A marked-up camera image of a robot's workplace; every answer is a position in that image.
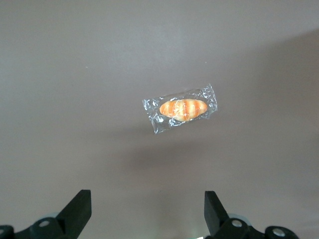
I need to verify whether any bread roll in clear wrapper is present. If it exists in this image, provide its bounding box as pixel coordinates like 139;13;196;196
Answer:
142;83;219;135

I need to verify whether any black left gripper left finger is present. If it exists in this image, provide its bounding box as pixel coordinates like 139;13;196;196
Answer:
0;189;92;239

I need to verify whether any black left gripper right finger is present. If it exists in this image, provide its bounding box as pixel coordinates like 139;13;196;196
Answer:
204;190;299;239

